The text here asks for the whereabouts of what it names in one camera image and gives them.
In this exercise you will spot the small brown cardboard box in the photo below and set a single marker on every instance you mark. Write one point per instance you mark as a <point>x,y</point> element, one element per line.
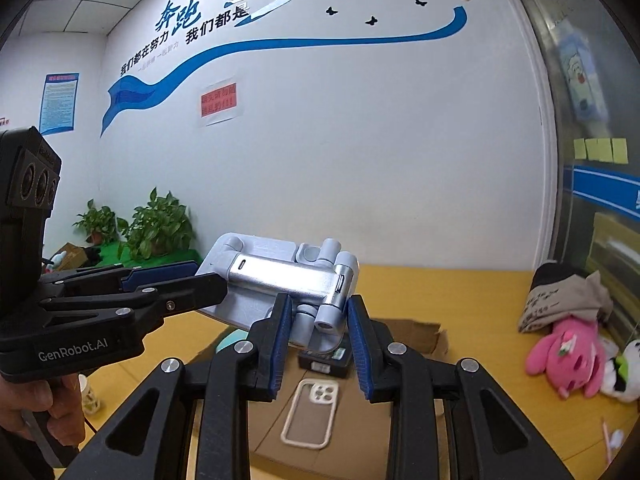
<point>75,257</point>

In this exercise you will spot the large potted green plant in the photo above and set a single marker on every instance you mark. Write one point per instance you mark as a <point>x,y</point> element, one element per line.
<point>157,225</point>

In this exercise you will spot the pink pen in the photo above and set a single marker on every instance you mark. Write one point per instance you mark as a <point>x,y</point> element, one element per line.
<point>611,442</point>

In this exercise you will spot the small black box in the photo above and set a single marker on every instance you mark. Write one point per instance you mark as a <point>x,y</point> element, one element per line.
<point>320,362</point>

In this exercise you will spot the blue door band sticker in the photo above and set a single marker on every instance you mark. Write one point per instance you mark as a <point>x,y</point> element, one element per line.
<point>600,185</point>

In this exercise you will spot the silver folding phone stand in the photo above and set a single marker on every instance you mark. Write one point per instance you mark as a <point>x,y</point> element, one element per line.
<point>280,275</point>

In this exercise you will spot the grey black printed cloth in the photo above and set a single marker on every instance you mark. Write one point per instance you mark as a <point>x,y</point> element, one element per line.
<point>565,295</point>

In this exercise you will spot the blue cartoon poster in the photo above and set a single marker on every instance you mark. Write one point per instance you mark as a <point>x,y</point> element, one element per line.
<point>580,75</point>

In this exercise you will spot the small potted green plant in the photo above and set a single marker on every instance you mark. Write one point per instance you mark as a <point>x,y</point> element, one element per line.
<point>97,222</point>

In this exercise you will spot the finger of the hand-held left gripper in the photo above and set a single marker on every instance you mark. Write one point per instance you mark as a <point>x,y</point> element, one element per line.
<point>155,275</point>
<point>190,292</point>

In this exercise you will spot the blue ribbon wall decal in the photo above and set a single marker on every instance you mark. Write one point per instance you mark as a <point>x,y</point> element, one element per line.
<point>135,97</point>

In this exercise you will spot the person's left hand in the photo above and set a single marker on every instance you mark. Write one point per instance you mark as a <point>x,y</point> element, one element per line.
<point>25,400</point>

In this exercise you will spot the yellow sticky note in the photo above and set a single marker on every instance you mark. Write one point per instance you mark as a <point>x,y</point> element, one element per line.
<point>620,151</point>
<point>593,149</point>
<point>580,149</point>
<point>606,150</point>

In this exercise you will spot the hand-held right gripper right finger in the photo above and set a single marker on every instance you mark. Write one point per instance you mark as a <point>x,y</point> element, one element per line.
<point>360,345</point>

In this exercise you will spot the green mat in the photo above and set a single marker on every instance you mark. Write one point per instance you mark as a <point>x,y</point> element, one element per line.
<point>110,255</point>

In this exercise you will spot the blue framed wall poster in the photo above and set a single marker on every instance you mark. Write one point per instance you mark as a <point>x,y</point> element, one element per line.
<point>59,102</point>

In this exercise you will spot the pink pig plush toy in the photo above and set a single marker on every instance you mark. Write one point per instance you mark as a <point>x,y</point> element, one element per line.
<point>231,344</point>

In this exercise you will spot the wall lettering decal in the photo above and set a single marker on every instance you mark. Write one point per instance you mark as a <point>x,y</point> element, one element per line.
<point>175,15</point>

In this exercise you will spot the butterfly wall decals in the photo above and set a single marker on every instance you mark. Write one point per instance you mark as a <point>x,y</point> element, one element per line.
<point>371,21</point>

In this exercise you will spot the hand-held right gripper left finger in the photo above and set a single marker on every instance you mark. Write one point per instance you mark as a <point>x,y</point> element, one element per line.
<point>280,340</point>

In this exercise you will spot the white black green plush toy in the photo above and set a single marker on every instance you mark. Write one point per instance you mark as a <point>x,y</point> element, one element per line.
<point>620,380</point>

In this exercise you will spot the clear phone case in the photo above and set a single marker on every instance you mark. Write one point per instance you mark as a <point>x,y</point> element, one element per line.
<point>320,391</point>

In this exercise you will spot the red paper notice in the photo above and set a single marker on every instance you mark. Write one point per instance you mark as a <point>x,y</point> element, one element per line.
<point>218,100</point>

